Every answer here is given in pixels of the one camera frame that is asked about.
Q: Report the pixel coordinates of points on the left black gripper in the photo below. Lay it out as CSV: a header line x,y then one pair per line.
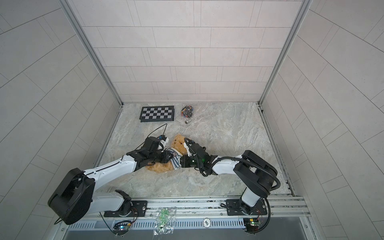
x,y
163,155

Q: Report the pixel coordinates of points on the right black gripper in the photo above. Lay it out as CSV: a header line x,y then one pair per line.
x,y
184,160

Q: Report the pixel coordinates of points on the striped knit bear sweater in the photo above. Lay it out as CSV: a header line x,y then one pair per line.
x,y
174,157

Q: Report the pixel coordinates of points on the brown teddy bear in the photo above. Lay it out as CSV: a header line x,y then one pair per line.
x,y
177,144

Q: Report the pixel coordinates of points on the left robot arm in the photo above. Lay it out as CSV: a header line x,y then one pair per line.
x,y
76,196

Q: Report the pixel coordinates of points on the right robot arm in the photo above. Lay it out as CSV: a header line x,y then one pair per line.
x,y
259,176

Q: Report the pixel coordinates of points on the black white checkerboard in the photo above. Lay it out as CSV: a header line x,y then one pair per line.
x,y
157,114

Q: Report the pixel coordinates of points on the bag of colourful small parts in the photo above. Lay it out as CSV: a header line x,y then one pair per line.
x,y
187,111

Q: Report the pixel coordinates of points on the round white sticker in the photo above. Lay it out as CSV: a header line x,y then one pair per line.
x,y
207,223

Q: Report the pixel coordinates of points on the clear bag green parts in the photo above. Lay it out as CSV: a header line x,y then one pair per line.
x,y
165,221

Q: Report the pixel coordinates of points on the left green circuit board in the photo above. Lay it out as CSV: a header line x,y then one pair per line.
x,y
122,227

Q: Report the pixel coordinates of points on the right circuit board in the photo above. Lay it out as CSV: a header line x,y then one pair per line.
x,y
251,225

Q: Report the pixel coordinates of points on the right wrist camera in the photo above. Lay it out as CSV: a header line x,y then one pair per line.
x,y
188,143

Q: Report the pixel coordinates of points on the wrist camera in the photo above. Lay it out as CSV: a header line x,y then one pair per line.
x,y
163,141
188,143

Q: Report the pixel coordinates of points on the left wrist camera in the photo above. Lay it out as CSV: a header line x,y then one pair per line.
x,y
163,141

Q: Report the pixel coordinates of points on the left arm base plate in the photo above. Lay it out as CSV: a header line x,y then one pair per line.
x,y
138,208

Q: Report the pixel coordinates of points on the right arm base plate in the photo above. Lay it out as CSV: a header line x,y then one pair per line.
x,y
235,207

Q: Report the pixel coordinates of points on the aluminium mounting rail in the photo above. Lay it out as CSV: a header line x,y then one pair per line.
x,y
288,219

